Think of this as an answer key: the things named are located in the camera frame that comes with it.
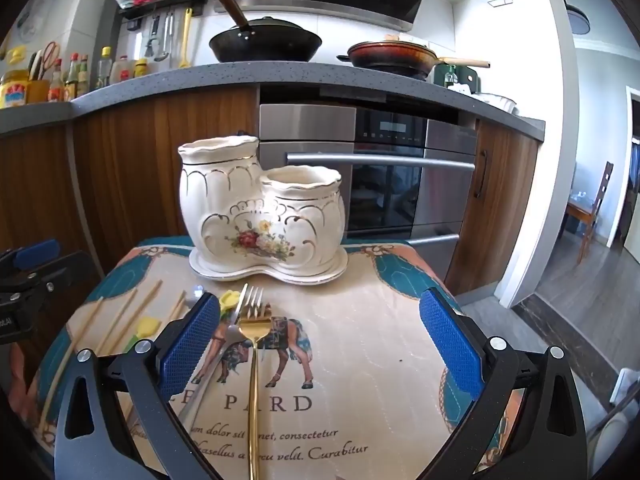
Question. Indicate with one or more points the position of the yellow tulip green stem utensil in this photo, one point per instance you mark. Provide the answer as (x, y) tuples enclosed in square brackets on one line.
[(147, 327), (229, 300)]

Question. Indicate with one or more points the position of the dark sauce bottle red cap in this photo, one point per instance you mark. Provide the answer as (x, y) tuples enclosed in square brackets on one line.
[(72, 77)]

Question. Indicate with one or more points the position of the curved wooden cabinet door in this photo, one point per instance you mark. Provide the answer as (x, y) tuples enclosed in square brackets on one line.
[(30, 185)]

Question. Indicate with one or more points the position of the grey speckled kitchen countertop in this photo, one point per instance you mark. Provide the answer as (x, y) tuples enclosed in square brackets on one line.
[(200, 80)]

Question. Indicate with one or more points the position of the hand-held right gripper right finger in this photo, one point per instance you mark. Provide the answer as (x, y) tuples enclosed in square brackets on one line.
[(450, 345)]

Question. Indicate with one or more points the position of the white plastic object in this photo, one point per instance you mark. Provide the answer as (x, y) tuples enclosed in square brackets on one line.
[(612, 420)]

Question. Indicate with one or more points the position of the printed horse tablecloth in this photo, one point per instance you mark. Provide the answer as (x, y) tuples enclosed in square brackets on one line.
[(360, 360)]

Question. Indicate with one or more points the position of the black wall shelf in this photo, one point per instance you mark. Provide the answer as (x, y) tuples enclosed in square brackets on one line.
[(165, 5)]

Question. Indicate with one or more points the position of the round ceiling lamp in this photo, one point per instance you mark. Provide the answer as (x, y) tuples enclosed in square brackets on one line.
[(575, 15)]

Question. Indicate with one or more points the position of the hanging metal peeler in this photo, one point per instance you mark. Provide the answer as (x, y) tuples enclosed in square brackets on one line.
[(151, 35)]

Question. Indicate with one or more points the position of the wooden dining chair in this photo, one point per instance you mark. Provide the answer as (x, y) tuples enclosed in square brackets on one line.
[(592, 210)]

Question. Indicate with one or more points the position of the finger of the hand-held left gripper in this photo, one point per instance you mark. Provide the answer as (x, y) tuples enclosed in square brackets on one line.
[(35, 254)]

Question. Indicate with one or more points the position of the red frying pan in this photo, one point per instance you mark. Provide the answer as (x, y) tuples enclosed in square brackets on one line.
[(390, 55)]

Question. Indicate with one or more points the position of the yellow squeeze bottle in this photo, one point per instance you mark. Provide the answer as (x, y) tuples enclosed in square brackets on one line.
[(141, 68)]

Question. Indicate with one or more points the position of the red label sauce bottle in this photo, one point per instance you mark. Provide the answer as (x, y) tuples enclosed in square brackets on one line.
[(56, 85)]

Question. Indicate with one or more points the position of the plastic jug red label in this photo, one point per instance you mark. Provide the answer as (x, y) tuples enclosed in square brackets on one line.
[(121, 71)]

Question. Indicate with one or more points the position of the yellow spatula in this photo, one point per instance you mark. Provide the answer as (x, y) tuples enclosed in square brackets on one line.
[(185, 35)]

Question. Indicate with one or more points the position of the hanging metal utensils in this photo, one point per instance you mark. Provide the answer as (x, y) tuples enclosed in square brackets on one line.
[(167, 35)]

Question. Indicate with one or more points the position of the dark sauce bottle green label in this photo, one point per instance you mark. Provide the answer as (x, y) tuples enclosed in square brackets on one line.
[(83, 76)]

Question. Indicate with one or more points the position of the dark green box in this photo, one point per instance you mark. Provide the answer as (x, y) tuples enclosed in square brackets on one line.
[(469, 80)]

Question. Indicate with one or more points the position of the white bowl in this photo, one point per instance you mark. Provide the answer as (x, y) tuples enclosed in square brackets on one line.
[(497, 102)]

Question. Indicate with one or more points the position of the clear oil bottle yellow cap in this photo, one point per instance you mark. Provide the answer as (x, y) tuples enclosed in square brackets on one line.
[(103, 70)]

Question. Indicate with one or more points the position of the silver fork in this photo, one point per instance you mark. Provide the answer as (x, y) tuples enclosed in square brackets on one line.
[(227, 332)]

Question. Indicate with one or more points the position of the wooden chopstick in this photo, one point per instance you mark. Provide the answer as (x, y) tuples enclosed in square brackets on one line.
[(176, 307), (117, 322), (70, 365), (140, 312)]

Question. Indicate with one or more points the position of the yellow knife block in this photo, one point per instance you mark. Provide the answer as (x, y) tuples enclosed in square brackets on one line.
[(39, 91)]

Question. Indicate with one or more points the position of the green glass bottle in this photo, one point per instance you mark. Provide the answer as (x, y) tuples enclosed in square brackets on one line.
[(450, 76)]

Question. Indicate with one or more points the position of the wide wooden cabinet door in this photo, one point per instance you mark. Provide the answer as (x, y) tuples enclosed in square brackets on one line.
[(150, 170)]

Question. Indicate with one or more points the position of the narrow wooden cabinet door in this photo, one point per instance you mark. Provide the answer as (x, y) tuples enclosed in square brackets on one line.
[(492, 210)]

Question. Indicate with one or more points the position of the white ceramic holder tray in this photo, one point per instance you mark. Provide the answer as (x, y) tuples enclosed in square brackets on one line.
[(300, 276)]

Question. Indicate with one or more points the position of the yellow canister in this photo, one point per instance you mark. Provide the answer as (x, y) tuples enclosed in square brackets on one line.
[(12, 91)]

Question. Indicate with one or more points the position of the white floral ceramic utensil holder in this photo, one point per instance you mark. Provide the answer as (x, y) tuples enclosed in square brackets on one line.
[(260, 210)]

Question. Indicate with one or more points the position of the stainless steel oven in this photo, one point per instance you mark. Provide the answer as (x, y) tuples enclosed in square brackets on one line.
[(380, 180)]

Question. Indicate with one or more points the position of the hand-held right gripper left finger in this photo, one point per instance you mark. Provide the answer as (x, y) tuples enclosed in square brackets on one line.
[(190, 345)]

